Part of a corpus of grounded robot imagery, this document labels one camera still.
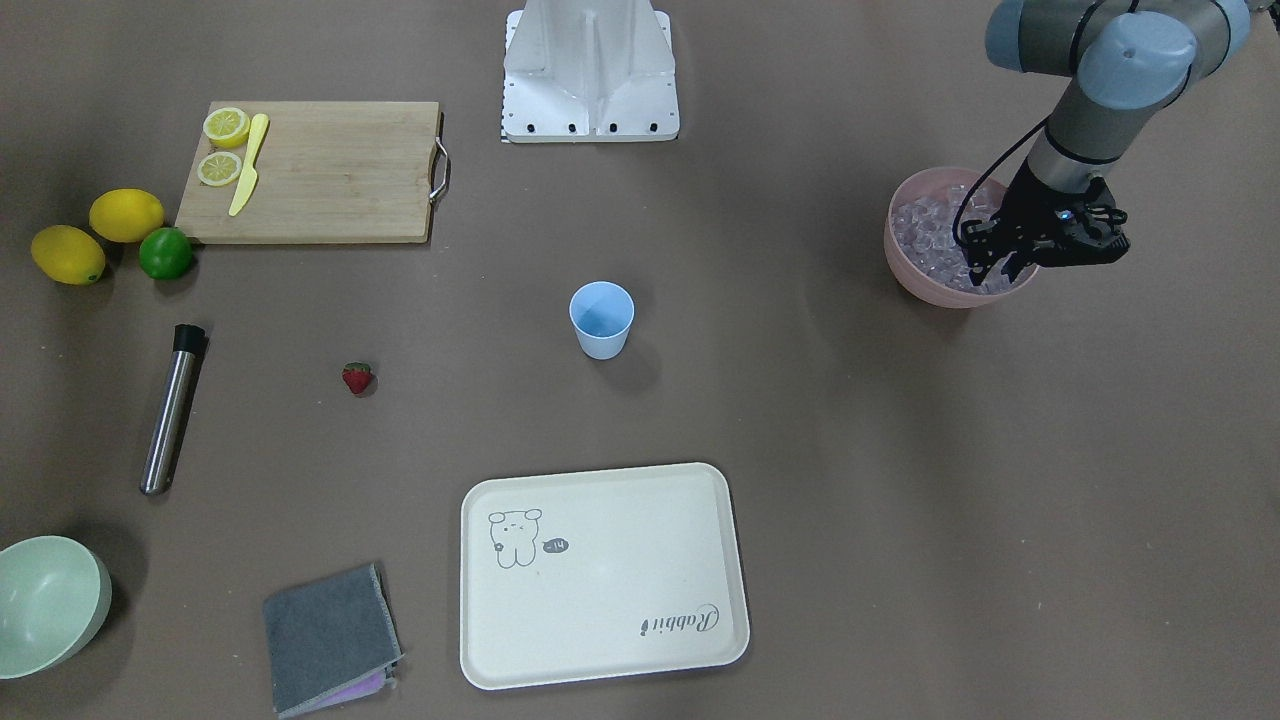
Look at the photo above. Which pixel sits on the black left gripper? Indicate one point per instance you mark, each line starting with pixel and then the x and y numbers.
pixel 1029 207

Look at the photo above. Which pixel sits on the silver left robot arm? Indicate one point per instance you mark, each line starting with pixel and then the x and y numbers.
pixel 1125 61

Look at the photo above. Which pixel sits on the pile of clear ice cubes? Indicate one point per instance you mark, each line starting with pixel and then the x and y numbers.
pixel 921 226

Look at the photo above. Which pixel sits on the light blue cup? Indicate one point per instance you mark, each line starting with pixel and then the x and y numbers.
pixel 601 314

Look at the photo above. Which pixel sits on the pink bowl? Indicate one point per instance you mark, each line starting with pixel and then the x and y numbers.
pixel 912 280

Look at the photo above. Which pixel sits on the cream rabbit tray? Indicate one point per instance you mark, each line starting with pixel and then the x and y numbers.
pixel 572 577

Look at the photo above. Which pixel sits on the red strawberry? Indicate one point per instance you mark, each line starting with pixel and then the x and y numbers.
pixel 358 377

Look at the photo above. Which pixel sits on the bamboo cutting board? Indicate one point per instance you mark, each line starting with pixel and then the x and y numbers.
pixel 330 172

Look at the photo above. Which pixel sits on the yellow plastic knife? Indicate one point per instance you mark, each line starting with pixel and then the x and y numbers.
pixel 249 177

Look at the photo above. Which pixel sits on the grey folded cloth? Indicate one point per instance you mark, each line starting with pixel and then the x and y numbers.
pixel 330 642

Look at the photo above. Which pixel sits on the upper lemon half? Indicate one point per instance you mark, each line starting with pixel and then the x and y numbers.
pixel 227 128

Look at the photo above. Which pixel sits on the lemon half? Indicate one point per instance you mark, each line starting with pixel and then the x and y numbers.
pixel 218 169
pixel 227 128

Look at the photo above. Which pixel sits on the lower lemon half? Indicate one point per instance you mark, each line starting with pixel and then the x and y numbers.
pixel 218 169

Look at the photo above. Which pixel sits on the steel muddler black tip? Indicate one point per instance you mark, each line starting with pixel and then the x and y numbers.
pixel 189 343

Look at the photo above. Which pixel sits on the green lime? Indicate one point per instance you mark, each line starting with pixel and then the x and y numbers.
pixel 166 254

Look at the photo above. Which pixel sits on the yellow lemon near board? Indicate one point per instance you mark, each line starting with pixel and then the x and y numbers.
pixel 127 215

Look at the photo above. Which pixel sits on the mint green bowl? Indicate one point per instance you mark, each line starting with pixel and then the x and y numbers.
pixel 55 596

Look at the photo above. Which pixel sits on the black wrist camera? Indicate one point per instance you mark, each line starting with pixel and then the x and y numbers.
pixel 1082 229

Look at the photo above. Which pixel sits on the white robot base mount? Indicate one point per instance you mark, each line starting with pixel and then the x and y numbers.
pixel 589 72

